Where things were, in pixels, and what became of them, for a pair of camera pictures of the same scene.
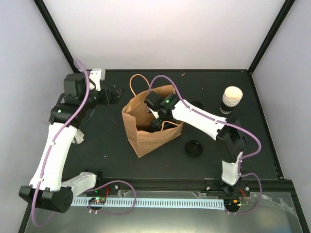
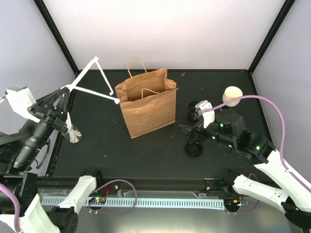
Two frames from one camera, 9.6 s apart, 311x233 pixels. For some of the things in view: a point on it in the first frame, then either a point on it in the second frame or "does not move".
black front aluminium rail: x=200 y=184 does not move
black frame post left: x=51 y=24 does not move
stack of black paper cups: x=232 y=96 does not move
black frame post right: x=286 y=6 does not move
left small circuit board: x=97 y=200 does not move
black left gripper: x=114 y=99 -> x=50 y=115
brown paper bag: x=138 y=119 -> x=147 y=99
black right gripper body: x=167 y=119 -> x=200 y=131
